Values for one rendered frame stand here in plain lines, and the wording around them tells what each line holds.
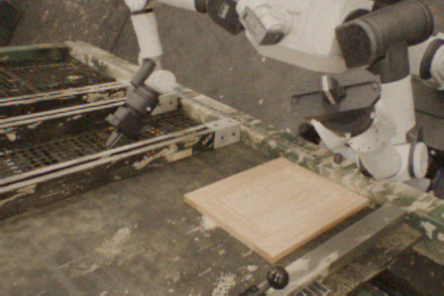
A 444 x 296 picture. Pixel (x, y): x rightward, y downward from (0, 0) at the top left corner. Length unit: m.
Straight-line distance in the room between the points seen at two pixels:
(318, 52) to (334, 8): 0.10
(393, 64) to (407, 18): 0.09
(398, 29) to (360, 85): 0.33
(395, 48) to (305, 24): 0.20
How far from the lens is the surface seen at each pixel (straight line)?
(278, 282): 0.79
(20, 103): 1.70
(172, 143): 1.38
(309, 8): 1.07
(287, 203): 1.24
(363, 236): 1.15
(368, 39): 0.95
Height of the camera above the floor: 2.15
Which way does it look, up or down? 49 degrees down
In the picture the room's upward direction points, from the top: 60 degrees counter-clockwise
